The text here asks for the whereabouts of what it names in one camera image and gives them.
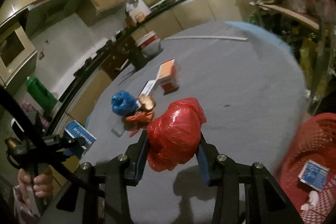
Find blue white carton box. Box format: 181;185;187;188
298;160;329;192

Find green thermos flask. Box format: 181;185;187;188
26;76;58;114

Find blue plastic bag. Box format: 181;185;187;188
111;90;138;117

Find dark chopstick holder cup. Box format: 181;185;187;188
128;50;148;71

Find white thin rod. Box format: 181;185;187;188
165;36;248;42

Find metal storage rack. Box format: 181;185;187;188
252;0;335;115

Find upper kitchen cabinets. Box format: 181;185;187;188
1;0;123;85

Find bitten orange fruit peel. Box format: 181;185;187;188
138;94;156;111

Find person's left hand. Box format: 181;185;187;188
18;167;54;202

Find orange peel piece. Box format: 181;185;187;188
125;110;154;138

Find pink thermos bottle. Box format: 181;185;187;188
21;101;50;130

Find lower counter cabinets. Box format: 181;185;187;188
58;0;252;124

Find orange white carton box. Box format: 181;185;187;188
157;59;179;94

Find white red ceramic bowl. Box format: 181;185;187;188
135;31;161;57

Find long white medicine box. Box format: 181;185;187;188
139;80;159;96

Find red plastic mesh trash basket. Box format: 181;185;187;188
280;113;335;223

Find red plastic bag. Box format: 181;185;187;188
146;98;207;172

